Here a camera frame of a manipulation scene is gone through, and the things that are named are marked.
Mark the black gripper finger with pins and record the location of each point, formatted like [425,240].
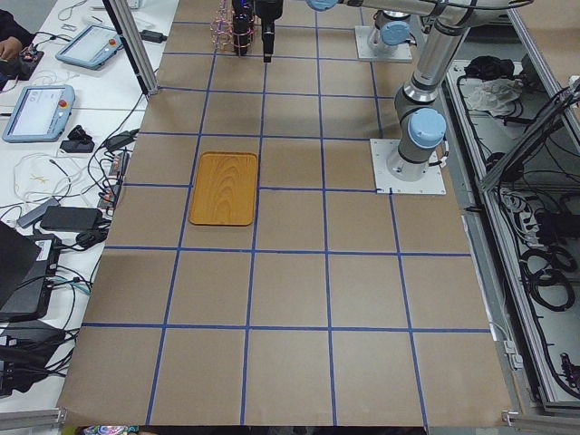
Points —
[268,35]

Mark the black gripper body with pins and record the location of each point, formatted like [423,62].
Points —
[269,10]

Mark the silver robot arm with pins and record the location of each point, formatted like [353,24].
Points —
[422,127]

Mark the dark wine bottle inner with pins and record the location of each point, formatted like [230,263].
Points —
[242,26]

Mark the wooden tray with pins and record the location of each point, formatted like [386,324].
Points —
[224,189]

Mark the person hand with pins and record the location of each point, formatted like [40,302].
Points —
[10,47]

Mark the teach pendant far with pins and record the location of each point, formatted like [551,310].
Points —
[91,48]

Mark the teach pendant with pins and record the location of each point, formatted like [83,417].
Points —
[40,114]
[91,48]

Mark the white crumpled cloth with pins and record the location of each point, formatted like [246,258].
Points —
[496,97]

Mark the teach pendant near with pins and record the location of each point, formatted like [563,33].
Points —
[40,114]

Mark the black power adapter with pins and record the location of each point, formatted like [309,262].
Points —
[70,219]

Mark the copper wire wine rack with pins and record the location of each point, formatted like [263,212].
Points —
[221,28]

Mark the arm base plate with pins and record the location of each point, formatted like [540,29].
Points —
[394,175]
[371,47]

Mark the aluminium frame post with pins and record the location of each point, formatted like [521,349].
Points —
[126,28]

